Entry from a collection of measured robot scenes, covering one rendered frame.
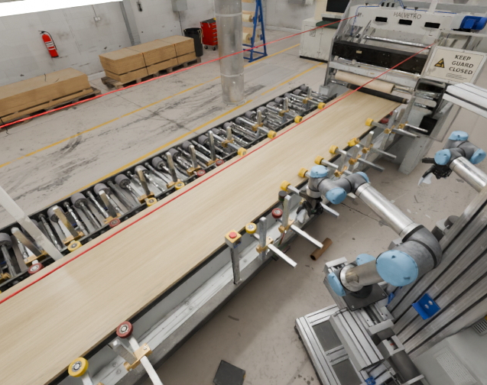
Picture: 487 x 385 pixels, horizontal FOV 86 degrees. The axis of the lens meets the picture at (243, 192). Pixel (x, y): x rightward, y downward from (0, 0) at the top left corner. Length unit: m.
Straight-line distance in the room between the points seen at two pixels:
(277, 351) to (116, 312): 1.33
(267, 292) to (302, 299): 0.32
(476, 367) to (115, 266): 1.88
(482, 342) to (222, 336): 1.75
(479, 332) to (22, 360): 2.13
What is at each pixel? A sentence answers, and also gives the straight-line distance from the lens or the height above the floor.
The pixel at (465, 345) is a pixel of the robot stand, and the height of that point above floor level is 1.23.
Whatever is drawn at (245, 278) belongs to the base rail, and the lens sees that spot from 1.94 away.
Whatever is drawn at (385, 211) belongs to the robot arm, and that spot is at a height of 1.63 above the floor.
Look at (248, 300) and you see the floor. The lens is 2.64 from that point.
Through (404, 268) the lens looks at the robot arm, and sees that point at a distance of 1.01.
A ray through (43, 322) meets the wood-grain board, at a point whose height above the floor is 0.90.
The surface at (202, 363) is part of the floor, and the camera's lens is 2.50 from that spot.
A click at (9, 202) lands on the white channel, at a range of 1.95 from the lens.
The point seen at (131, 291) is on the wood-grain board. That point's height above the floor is 0.90.
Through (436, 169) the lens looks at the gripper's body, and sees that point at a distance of 1.87.
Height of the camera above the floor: 2.40
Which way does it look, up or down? 43 degrees down
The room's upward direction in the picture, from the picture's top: 2 degrees counter-clockwise
